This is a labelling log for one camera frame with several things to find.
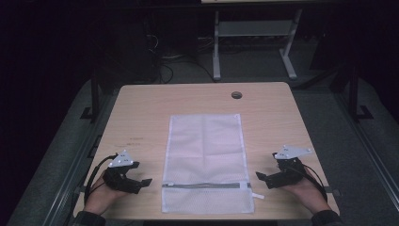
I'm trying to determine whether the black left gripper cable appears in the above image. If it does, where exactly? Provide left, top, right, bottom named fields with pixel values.
left=83, top=153, right=119, bottom=205

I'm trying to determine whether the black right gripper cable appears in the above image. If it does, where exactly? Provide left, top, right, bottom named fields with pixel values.
left=290, top=163, right=328, bottom=202

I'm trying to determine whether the tangle of cables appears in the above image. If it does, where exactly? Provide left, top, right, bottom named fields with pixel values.
left=142, top=32, right=217, bottom=85

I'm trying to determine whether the person's right hand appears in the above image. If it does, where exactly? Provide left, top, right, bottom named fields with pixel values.
left=280, top=169, right=332, bottom=217

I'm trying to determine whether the grey metal desk frame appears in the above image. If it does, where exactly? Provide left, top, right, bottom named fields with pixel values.
left=212, top=8, right=303, bottom=82

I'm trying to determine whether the black metal stand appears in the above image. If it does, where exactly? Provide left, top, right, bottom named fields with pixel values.
left=347, top=64, right=375, bottom=123
left=79, top=70, right=102, bottom=124

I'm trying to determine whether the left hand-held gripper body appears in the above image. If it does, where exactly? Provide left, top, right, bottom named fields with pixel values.
left=103, top=149, right=144, bottom=195

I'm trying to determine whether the white mesh laundry bag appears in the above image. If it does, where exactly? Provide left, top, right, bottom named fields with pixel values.
left=161, top=113, right=265, bottom=215

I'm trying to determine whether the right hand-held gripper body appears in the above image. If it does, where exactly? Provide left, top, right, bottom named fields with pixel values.
left=263, top=144, right=313, bottom=190

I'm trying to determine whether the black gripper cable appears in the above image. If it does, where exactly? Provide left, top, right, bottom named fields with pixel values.
left=83, top=153, right=119, bottom=205
left=290, top=163, right=328, bottom=202

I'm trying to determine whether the person's left hand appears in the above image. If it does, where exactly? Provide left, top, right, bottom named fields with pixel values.
left=83, top=171, right=130, bottom=217

